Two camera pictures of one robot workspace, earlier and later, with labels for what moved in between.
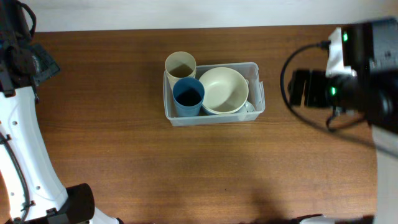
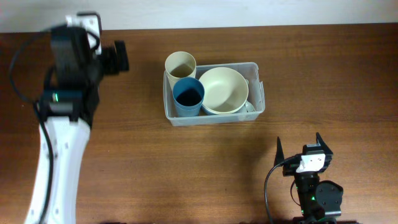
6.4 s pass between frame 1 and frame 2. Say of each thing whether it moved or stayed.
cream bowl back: stayed
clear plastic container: stayed
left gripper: moved
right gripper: moved
